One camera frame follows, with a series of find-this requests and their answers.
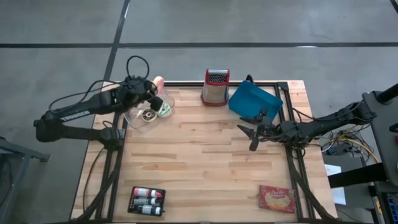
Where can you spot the black mesh basket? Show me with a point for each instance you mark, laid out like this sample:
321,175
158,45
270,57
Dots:
131,199

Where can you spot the black aluminium table frame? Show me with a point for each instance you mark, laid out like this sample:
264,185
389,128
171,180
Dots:
186,84

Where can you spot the grey metal stand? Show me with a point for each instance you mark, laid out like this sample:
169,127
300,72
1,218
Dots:
21,149

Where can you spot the slim grey bottle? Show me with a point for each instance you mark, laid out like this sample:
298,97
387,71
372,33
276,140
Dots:
146,201

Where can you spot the clear plastic bin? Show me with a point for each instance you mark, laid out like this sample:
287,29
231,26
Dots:
136,121

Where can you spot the black bottle white cap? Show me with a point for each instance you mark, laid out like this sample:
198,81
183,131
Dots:
149,210

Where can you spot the red steel box grater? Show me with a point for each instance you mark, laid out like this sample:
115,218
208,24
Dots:
215,93

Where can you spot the teal plastic bin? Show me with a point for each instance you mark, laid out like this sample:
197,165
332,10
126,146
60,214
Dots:
248,99

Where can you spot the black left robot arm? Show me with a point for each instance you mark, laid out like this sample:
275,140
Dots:
77,113

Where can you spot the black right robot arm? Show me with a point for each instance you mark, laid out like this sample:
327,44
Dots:
326,119

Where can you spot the red snack packet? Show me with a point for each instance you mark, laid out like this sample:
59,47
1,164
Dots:
276,199

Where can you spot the white paper sheet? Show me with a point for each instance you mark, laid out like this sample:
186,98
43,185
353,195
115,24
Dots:
339,196

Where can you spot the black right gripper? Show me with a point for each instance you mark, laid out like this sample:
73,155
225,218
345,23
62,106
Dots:
269,130

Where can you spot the black flat beam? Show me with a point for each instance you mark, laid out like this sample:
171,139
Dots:
357,175

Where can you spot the grey equipment cart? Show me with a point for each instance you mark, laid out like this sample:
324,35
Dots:
379,124

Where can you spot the pink red bottle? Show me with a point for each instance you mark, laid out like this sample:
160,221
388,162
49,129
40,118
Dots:
144,193

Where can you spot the mint frosted donut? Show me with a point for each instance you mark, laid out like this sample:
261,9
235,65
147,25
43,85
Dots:
166,112

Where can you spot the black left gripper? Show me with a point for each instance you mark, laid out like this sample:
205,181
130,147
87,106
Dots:
138,91

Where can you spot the pink frosted donut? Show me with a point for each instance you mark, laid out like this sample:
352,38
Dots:
159,82

